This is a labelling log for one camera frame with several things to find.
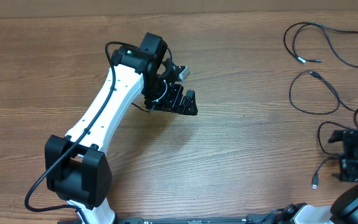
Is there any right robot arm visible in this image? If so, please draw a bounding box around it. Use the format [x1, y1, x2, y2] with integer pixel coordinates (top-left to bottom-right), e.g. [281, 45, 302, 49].
[271, 130, 358, 224]

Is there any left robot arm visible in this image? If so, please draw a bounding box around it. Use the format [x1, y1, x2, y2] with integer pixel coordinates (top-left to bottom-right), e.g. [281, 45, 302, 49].
[44, 33, 198, 223]

